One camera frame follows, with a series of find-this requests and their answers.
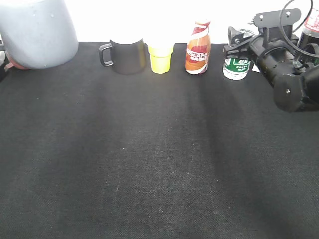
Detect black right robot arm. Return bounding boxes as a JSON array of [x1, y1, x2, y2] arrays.
[[223, 26, 319, 112]]

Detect white blueberry milk carton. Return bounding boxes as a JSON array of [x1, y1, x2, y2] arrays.
[[252, 64, 260, 73]]

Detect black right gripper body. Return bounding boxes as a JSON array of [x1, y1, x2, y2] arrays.
[[248, 36, 301, 82]]

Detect black ceramic mug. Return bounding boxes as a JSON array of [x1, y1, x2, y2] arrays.
[[98, 38, 146, 75]]

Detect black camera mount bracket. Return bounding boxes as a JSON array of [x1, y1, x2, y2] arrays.
[[251, 8, 301, 42]]

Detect Nescafe coffee bottle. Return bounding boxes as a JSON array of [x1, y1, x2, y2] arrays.
[[185, 19, 211, 75]]

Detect green label water bottle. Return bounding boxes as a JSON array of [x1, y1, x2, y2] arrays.
[[222, 58, 251, 81]]

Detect cola bottle red label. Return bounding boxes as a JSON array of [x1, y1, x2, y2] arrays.
[[298, 6, 319, 55]]

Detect pink ceramic mug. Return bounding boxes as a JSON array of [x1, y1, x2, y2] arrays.
[[5, 51, 28, 70]]

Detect black tablecloth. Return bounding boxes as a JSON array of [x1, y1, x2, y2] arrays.
[[0, 42, 319, 239]]

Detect grey ceramic mug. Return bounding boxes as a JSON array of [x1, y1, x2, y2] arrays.
[[0, 0, 79, 69]]

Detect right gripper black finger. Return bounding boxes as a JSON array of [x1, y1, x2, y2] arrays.
[[228, 26, 254, 46], [223, 45, 251, 60]]

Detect yellow paper cup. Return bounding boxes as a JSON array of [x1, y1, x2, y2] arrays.
[[148, 45, 174, 74]]

